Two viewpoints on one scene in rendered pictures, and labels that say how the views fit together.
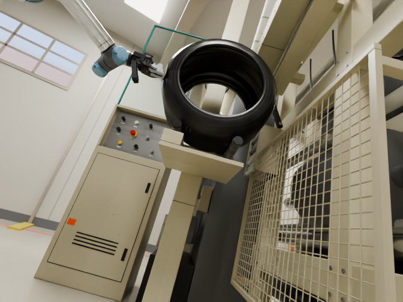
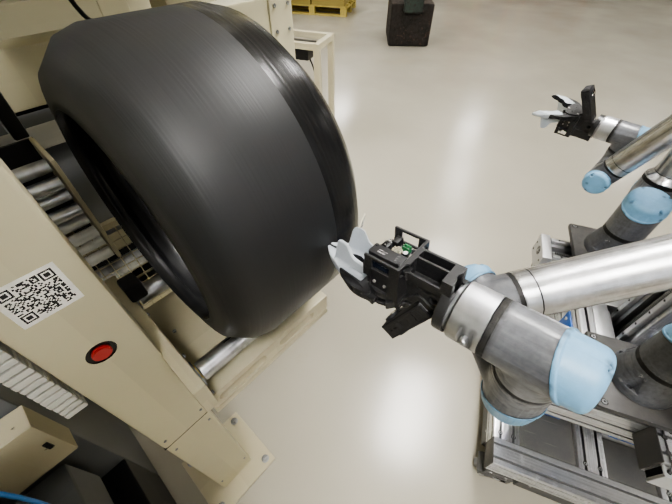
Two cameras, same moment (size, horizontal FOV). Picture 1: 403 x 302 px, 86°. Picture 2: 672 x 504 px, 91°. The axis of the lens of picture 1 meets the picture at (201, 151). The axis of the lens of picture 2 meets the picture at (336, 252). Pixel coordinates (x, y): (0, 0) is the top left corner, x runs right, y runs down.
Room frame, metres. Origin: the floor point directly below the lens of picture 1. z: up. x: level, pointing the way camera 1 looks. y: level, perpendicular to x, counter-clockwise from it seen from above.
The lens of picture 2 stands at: (1.21, 0.54, 1.58)
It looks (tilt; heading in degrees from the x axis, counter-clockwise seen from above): 47 degrees down; 222
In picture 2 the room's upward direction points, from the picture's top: straight up
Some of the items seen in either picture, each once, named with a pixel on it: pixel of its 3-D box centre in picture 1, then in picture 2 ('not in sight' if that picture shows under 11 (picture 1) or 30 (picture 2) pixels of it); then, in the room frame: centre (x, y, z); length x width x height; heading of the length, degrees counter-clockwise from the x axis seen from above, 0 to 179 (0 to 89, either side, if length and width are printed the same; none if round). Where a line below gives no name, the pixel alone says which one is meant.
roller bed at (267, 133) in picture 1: (263, 153); (37, 220); (1.25, -0.38, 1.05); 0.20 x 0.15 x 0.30; 0
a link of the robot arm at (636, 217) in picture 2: not in sight; (639, 213); (-0.04, 0.72, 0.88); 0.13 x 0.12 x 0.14; 176
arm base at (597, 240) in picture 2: not in sight; (616, 239); (-0.04, 0.72, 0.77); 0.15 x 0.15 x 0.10
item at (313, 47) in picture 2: not in sight; (297, 85); (-0.90, -1.83, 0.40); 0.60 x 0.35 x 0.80; 111
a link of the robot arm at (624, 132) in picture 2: not in sight; (631, 137); (-0.18, 0.58, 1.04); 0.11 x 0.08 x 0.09; 86
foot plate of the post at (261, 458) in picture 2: not in sight; (228, 460); (1.28, 0.02, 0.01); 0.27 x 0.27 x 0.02; 0
